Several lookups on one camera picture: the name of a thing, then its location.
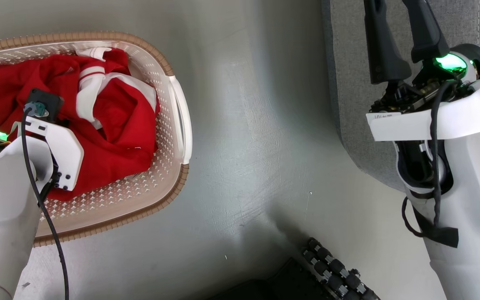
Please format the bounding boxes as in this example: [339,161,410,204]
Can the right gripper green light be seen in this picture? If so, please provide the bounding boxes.
[363,0,480,114]

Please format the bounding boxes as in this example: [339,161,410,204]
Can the red white lettered garment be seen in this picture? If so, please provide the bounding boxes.
[50,47,160,202]

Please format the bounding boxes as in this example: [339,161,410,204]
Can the grey fabric sofa seat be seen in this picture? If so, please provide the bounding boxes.
[321,0,480,192]

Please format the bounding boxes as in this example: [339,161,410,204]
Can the white laundry basket brown rim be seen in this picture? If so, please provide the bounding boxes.
[0,31,193,247]

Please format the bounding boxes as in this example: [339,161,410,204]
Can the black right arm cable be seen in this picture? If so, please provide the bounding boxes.
[402,79,459,238]

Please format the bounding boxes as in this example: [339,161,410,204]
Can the black right arm cable strap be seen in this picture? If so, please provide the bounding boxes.
[413,206,459,248]

